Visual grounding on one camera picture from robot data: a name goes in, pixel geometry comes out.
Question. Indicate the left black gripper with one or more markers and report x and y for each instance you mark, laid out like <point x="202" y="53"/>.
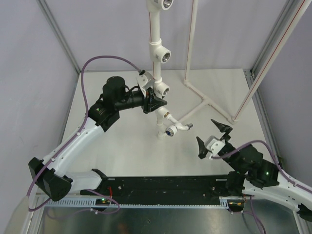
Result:
<point x="150" y="102"/>

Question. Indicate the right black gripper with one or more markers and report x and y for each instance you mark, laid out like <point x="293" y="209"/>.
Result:
<point x="223" y="128"/>

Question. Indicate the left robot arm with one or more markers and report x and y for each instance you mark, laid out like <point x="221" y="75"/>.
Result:
<point x="51" y="172"/>

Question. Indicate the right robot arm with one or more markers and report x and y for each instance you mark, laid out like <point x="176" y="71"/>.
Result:
<point x="257" y="172"/>

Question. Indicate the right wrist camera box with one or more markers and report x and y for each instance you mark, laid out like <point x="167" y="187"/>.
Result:
<point x="214" y="146"/>

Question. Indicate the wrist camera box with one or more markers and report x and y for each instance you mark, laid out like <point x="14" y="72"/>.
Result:
<point x="145" y="80"/>
<point x="214" y="146"/>

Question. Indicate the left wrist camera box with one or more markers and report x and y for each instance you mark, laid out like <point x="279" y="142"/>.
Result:
<point x="145" y="80"/>

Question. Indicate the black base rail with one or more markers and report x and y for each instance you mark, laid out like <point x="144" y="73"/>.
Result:
<point x="172" y="190"/>

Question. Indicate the aluminium table frame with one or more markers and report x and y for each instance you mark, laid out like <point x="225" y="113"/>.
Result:
<point x="97" y="203"/>

